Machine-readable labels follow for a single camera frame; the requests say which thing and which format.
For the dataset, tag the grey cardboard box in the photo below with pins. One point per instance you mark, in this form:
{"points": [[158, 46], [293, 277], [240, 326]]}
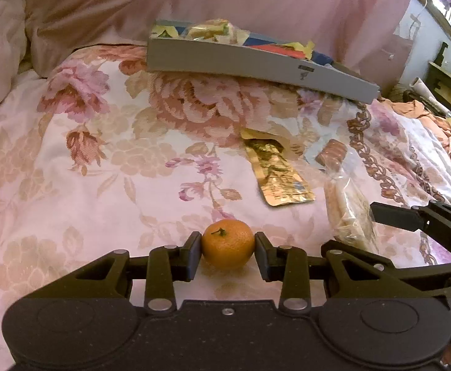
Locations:
{"points": [[248, 65]]}

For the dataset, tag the yellow crumpled wrapper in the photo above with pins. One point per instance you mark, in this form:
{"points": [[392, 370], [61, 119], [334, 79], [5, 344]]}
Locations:
{"points": [[302, 49]]}

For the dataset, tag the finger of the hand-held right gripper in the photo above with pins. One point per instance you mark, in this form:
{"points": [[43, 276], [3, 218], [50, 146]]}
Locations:
{"points": [[397, 216], [434, 276]]}

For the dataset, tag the yellow green wrapper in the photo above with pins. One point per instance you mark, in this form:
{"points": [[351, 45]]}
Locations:
{"points": [[163, 31]]}

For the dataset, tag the clear cracker packet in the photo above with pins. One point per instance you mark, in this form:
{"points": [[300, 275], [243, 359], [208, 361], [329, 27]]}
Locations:
{"points": [[351, 212]]}

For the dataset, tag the orange tangerine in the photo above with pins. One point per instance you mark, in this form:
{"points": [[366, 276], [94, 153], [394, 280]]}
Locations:
{"points": [[227, 244]]}

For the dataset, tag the pink cloth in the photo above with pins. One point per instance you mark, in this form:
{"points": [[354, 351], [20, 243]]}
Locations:
{"points": [[133, 4]]}

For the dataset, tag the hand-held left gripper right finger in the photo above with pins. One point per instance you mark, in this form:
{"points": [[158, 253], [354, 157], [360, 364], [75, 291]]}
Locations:
{"points": [[262, 257]]}

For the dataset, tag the reddish brown snack packet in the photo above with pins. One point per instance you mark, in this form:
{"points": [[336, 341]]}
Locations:
{"points": [[330, 154]]}

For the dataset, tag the floral pink blanket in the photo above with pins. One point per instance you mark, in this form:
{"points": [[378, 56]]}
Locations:
{"points": [[94, 170]]}

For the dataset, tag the white rolled paper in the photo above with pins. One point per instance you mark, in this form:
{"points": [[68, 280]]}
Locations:
{"points": [[428, 94]]}

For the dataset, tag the orange cloth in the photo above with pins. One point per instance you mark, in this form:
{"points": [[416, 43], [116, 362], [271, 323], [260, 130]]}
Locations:
{"points": [[430, 118]]}

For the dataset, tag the clear biscuit packet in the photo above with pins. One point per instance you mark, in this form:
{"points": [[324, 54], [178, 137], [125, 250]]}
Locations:
{"points": [[208, 30]]}

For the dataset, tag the dark wooden furniture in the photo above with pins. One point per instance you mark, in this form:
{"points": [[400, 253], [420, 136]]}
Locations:
{"points": [[449, 89]]}

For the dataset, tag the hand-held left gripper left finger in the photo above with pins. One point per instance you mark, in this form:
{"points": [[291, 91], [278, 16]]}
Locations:
{"points": [[194, 256]]}

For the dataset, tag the gold foil packet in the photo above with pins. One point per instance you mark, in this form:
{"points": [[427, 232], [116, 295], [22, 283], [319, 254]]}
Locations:
{"points": [[279, 174]]}

